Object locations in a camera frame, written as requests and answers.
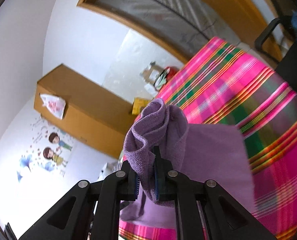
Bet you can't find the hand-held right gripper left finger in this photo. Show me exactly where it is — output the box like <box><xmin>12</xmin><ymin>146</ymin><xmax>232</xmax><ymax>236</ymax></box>
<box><xmin>19</xmin><ymin>160</ymin><xmax>140</xmax><ymax>240</ymax></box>

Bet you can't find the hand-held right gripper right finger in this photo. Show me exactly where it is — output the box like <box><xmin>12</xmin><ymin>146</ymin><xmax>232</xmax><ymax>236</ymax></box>
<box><xmin>152</xmin><ymin>145</ymin><xmax>276</xmax><ymax>240</ymax></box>

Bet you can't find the purple fleece garment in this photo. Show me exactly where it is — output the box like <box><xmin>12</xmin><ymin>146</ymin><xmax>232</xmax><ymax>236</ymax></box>
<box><xmin>120</xmin><ymin>99</ymin><xmax>256</xmax><ymax>227</ymax></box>

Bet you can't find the white shopping bag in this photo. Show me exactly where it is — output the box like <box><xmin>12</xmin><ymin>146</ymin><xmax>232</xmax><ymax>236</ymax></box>
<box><xmin>101</xmin><ymin>161</ymin><xmax>121</xmax><ymax>178</ymax></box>

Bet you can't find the yellow bag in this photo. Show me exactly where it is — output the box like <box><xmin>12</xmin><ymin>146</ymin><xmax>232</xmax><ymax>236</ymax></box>
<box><xmin>132</xmin><ymin>97</ymin><xmax>151</xmax><ymax>115</ymax></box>

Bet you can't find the wooden wardrobe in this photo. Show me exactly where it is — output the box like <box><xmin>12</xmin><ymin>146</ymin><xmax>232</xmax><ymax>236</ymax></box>
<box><xmin>34</xmin><ymin>64</ymin><xmax>151</xmax><ymax>159</ymax></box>

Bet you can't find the cardboard box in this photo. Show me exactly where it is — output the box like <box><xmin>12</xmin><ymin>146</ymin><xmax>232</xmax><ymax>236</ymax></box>
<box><xmin>140</xmin><ymin>62</ymin><xmax>165</xmax><ymax>85</ymax></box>

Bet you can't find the white plastic bag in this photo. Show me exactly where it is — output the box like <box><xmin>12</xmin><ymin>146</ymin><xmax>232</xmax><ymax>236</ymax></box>
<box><xmin>40</xmin><ymin>93</ymin><xmax>66</xmax><ymax>119</ymax></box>

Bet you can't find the pink plaid blanket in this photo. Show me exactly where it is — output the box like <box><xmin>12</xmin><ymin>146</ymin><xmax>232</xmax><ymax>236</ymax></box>
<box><xmin>119</xmin><ymin>37</ymin><xmax>297</xmax><ymax>240</ymax></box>

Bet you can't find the plastic-covered doorway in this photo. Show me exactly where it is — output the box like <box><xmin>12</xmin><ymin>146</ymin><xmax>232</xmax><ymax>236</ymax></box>
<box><xmin>77</xmin><ymin>0</ymin><xmax>239</xmax><ymax>63</ymax></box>

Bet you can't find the black mesh office chair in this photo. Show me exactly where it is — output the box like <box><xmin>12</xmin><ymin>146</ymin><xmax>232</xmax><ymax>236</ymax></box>
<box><xmin>255</xmin><ymin>0</ymin><xmax>297</xmax><ymax>98</ymax></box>

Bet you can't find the wooden door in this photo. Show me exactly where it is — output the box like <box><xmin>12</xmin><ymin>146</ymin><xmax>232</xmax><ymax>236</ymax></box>
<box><xmin>196</xmin><ymin>0</ymin><xmax>284</xmax><ymax>63</ymax></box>

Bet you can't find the cartoon wall sticker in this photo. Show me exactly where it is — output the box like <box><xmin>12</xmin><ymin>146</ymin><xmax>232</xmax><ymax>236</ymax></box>
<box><xmin>16</xmin><ymin>116</ymin><xmax>74</xmax><ymax>182</ymax></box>

